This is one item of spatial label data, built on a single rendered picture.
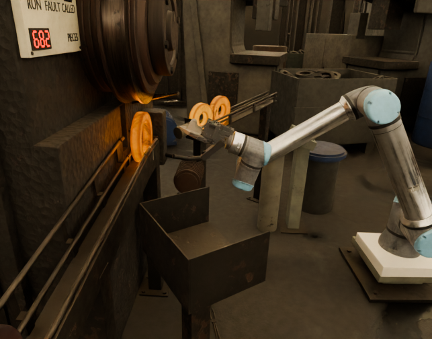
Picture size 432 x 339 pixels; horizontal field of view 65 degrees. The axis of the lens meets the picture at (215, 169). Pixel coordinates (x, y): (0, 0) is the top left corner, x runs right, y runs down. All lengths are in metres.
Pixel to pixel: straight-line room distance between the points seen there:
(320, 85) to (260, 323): 2.29
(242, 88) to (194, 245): 3.07
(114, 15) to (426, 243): 1.39
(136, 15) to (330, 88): 2.52
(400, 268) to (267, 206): 0.74
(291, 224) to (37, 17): 1.73
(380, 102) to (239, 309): 1.01
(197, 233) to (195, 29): 3.17
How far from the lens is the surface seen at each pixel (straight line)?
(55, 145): 0.86
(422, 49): 4.83
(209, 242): 0.93
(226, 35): 3.86
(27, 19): 0.85
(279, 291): 1.73
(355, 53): 4.99
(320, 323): 1.63
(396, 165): 1.48
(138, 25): 1.06
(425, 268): 1.84
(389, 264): 1.77
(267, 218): 2.06
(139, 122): 1.22
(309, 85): 3.25
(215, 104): 1.80
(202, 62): 3.93
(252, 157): 1.36
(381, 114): 1.37
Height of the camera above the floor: 1.13
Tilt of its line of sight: 22 degrees down
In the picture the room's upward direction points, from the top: 2 degrees clockwise
